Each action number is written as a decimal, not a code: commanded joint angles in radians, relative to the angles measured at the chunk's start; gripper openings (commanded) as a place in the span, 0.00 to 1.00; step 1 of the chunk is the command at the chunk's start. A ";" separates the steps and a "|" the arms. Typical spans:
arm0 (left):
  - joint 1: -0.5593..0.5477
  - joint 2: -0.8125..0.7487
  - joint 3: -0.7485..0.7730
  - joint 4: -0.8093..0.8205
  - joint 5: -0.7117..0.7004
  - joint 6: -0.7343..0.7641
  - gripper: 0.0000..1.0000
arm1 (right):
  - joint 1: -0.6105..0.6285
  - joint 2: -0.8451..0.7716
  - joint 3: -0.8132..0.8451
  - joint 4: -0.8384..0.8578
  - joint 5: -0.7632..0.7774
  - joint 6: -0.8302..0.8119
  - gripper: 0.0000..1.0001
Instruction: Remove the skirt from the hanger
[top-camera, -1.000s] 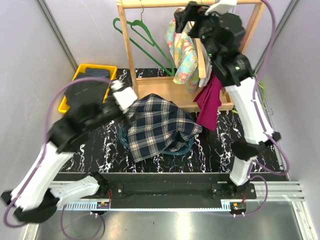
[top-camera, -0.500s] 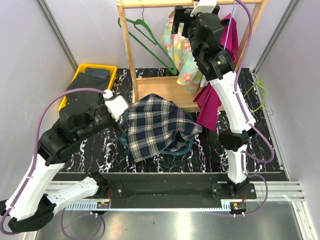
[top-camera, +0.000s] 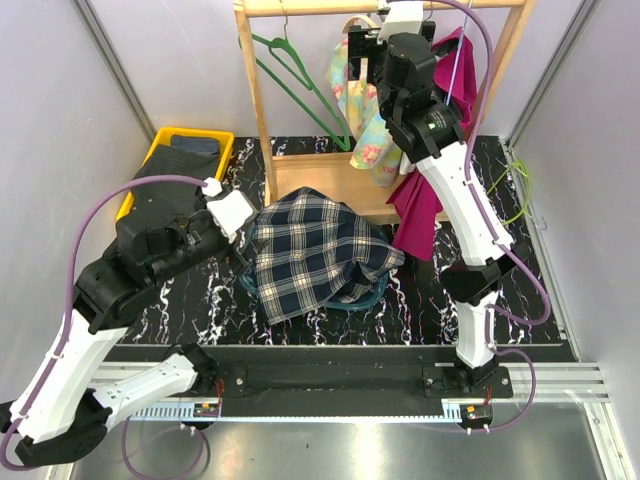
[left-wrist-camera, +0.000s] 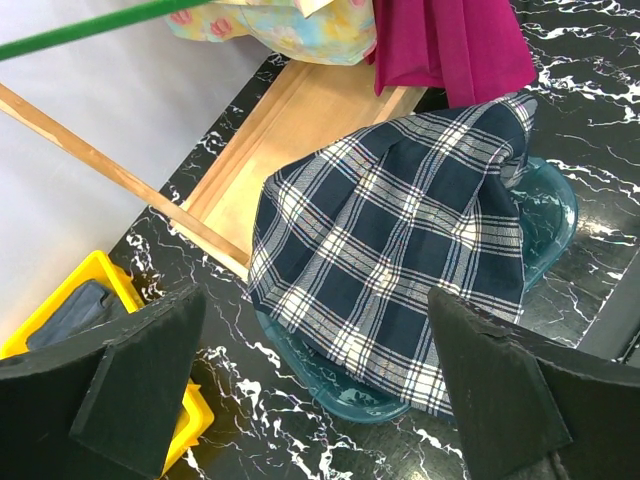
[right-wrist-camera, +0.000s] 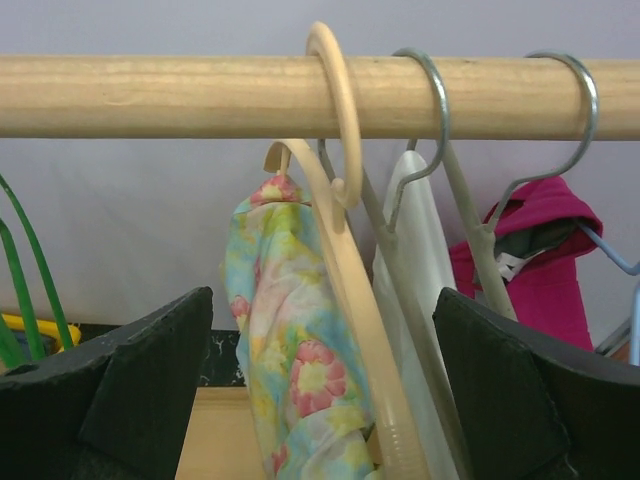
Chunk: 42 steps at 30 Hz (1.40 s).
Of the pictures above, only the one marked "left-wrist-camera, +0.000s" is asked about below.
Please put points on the teal plastic basin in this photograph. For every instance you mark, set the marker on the teal plastic basin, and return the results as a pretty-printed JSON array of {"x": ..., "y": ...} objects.
[{"x": 548, "y": 218}]

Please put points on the floral pastel garment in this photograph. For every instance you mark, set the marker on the floral pastel garment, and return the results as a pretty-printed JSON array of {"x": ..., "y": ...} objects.
[{"x": 339, "y": 32}]

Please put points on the yellow plastic bin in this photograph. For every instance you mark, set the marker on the yellow plastic bin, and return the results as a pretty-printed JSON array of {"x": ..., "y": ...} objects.
[{"x": 195, "y": 416}]

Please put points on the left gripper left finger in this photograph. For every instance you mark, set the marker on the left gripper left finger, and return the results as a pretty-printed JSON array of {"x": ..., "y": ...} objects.
[{"x": 102, "y": 404}]

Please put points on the dark green hanger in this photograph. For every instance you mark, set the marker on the dark green hanger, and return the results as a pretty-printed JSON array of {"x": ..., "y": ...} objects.
[{"x": 90, "y": 27}]

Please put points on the blue folded cloth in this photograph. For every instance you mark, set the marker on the blue folded cloth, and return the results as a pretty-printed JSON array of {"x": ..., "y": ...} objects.
[{"x": 90, "y": 305}]

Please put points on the navy plaid skirt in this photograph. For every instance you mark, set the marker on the navy plaid skirt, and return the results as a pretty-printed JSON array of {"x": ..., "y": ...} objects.
[{"x": 349, "y": 240}]

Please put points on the magenta skirt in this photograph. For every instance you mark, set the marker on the magenta skirt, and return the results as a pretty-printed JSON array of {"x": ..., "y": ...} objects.
[{"x": 472, "y": 49}]

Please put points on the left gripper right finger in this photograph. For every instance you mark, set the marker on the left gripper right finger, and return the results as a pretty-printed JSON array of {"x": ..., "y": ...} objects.
[{"x": 527, "y": 407}]

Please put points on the wooden clothes rack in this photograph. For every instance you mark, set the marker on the wooden clothes rack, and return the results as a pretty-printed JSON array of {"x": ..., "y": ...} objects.
[{"x": 307, "y": 107}]

